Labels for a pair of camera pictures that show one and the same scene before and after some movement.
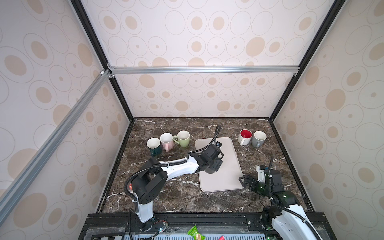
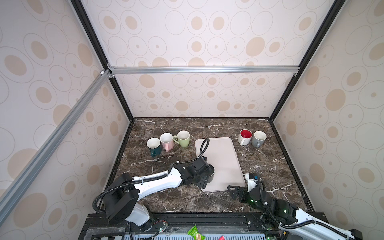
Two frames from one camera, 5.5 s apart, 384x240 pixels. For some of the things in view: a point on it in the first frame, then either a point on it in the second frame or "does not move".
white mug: (245, 137) does not move
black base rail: (175, 225) does not move
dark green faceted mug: (154, 144) does not move
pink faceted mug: (166, 140) does not move
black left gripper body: (213, 165) → (199, 180)
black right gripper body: (260, 188) → (247, 199)
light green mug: (183, 138) does not move
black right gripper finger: (245, 183) → (237, 192)
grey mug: (259, 138) does not move
